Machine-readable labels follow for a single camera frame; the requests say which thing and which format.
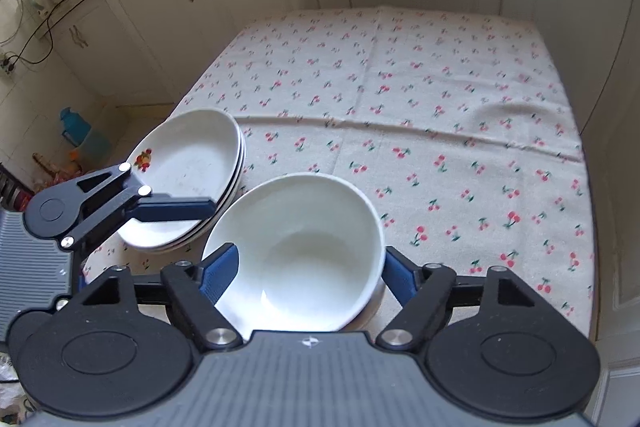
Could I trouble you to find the white bowl pink flowers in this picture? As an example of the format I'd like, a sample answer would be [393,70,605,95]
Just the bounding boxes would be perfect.
[203,173,385,338]

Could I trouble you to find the white plate with fruit print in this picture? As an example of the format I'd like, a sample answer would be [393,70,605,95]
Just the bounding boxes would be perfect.
[127,109,241,202]

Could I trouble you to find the clear plastic storage box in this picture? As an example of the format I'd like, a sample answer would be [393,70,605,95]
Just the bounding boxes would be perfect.
[75,116,127,170]

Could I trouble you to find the blue plastic jug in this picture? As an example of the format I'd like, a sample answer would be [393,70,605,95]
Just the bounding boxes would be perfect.
[60,107,91,147]

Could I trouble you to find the cherry print tablecloth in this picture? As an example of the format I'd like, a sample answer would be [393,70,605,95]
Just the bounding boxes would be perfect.
[81,5,599,338]

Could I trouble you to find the small cabinet handle left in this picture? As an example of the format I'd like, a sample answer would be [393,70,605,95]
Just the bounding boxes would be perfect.
[68,25,89,49]

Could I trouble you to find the black power cable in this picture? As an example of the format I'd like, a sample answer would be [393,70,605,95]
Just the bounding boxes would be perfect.
[4,0,72,66]

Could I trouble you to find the wall power socket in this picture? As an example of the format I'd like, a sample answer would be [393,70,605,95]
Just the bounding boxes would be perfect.
[0,53,20,76]

